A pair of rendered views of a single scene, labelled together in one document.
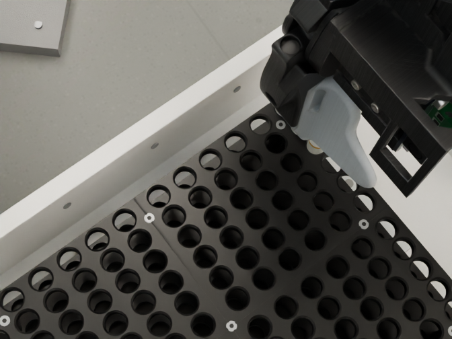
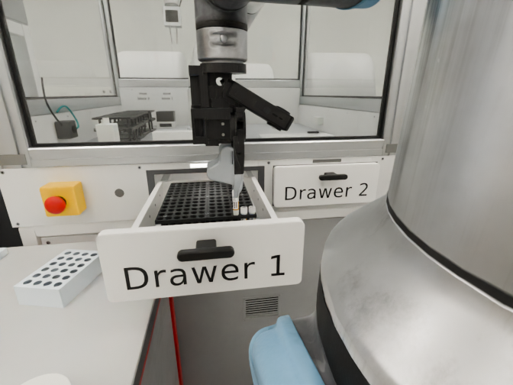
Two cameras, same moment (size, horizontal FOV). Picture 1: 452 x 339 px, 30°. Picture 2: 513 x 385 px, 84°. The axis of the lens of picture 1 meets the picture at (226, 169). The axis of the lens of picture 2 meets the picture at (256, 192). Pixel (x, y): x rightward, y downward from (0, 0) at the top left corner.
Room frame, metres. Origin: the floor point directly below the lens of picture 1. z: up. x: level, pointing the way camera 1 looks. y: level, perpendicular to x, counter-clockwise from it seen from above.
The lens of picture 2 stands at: (0.50, -0.40, 1.11)
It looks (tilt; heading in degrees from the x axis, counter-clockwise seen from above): 19 degrees down; 127
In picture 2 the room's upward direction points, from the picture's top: straight up
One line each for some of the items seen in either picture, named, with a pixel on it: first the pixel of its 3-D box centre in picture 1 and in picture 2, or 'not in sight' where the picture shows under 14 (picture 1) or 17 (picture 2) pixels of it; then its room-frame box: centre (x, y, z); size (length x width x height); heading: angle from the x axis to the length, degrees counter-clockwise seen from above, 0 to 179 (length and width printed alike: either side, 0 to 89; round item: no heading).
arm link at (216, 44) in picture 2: not in sight; (222, 49); (0.17, -0.06, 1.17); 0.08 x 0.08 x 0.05
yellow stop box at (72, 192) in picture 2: not in sight; (63, 198); (-0.23, -0.18, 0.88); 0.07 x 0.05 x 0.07; 46
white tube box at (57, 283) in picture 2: not in sight; (65, 275); (-0.07, -0.26, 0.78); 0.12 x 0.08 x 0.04; 121
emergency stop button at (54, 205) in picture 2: not in sight; (56, 204); (-0.21, -0.21, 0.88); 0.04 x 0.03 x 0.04; 46
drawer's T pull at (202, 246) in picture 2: not in sight; (206, 249); (0.24, -0.17, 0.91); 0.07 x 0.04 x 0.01; 46
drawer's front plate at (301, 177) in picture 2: not in sight; (326, 184); (0.20, 0.29, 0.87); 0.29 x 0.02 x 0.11; 46
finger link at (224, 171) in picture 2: not in sight; (224, 173); (0.18, -0.07, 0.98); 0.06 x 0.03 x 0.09; 46
